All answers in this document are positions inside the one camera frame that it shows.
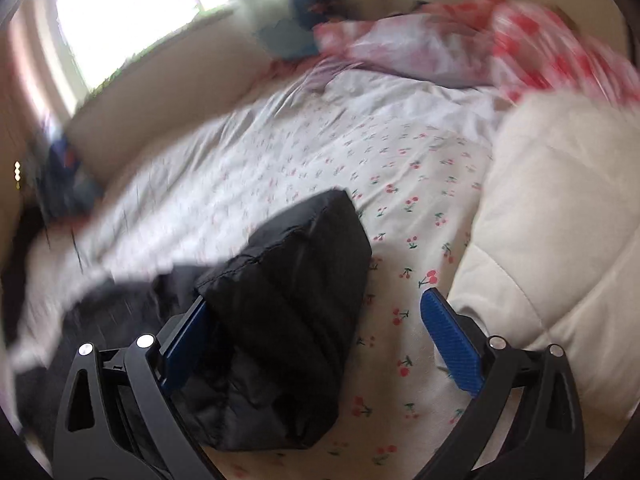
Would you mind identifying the blue cartoon curtain left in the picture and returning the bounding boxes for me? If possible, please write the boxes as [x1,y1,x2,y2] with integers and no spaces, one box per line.
[25,128,103,224]

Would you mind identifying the black puffer jacket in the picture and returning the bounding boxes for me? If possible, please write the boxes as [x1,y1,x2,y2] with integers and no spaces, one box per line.
[16,190,371,452]

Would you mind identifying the cream quilted comforter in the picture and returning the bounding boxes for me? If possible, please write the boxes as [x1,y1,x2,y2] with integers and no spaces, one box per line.
[448,92,639,467]

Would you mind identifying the cherry print bed sheet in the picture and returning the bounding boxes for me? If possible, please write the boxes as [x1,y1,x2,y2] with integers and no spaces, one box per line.
[10,70,503,479]

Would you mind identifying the window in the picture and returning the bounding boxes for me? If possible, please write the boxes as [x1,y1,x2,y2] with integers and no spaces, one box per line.
[44,0,230,115]

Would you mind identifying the pink floral pillow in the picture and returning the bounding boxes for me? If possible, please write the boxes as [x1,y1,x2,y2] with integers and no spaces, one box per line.
[314,0,639,105]

